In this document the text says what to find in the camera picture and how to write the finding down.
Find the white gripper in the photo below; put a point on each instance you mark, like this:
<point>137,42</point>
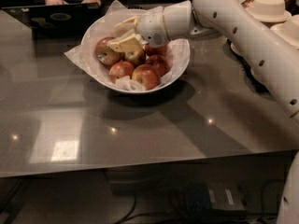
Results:
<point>151,26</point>

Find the large red apple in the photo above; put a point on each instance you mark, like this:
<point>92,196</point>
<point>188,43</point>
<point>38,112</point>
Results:
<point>105,54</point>

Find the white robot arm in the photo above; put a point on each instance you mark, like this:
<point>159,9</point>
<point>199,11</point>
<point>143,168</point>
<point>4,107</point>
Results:
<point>273,60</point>

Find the small yellow-red apple centre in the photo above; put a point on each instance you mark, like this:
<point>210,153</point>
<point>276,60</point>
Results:
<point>136,58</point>

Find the red apple back right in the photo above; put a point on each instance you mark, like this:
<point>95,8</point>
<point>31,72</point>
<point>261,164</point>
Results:
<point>151,51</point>

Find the red apple front left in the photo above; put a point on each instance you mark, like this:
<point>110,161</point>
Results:
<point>121,69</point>

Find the red apple middle right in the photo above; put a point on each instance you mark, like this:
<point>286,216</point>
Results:
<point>159,62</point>

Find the red apple front right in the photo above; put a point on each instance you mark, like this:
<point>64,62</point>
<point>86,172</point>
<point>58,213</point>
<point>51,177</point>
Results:
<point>147,76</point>

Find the white paper bowl on stack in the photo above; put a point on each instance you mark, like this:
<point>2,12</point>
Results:
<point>269,10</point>

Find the white paper bowl front stack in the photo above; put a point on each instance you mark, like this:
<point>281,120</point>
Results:
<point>289,30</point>

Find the person's right hand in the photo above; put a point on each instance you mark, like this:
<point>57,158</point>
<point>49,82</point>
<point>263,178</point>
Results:
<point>55,2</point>

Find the white paper liner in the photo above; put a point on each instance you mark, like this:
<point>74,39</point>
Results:
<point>82,56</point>

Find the black laptop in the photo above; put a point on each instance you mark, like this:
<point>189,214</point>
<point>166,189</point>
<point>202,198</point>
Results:
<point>69,19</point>

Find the black mat under plates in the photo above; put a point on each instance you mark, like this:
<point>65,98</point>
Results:
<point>254,84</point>

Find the dark box under table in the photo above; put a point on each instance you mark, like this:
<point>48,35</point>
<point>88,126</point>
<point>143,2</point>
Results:
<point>215,197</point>

